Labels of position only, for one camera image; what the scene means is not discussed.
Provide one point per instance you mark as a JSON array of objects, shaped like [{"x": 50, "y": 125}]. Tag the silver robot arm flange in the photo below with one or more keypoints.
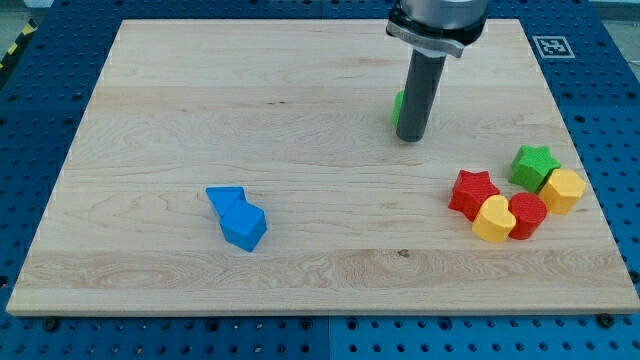
[{"x": 438, "y": 28}]

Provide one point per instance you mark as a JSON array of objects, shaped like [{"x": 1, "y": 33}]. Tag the green circle block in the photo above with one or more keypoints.
[{"x": 398, "y": 101}]

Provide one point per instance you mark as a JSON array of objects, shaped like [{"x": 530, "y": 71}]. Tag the red star block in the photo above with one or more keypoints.
[{"x": 470, "y": 191}]

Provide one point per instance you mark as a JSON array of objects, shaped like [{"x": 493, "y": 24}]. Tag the green star block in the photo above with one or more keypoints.
[{"x": 532, "y": 166}]

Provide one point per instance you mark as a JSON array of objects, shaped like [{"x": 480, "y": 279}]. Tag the blue cube block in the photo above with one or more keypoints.
[{"x": 243, "y": 225}]

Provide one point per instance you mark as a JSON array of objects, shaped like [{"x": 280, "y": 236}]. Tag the wooden board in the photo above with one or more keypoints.
[{"x": 298, "y": 113}]

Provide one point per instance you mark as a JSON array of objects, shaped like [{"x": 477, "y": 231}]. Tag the blue triangle block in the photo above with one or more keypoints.
[{"x": 223, "y": 197}]

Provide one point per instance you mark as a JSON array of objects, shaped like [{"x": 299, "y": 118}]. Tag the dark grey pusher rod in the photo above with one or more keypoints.
[{"x": 421, "y": 85}]

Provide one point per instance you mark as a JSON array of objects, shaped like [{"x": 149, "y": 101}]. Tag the yellow heart block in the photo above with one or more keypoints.
[{"x": 494, "y": 220}]

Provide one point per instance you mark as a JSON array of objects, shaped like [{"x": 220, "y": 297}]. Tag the red cylinder block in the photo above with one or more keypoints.
[{"x": 529, "y": 211}]

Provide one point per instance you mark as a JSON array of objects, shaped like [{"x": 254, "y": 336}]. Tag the yellow pentagon block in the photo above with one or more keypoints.
[{"x": 562, "y": 191}]

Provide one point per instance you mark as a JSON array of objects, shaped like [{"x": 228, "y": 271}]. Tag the white fiducial marker tag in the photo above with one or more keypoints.
[{"x": 553, "y": 47}]

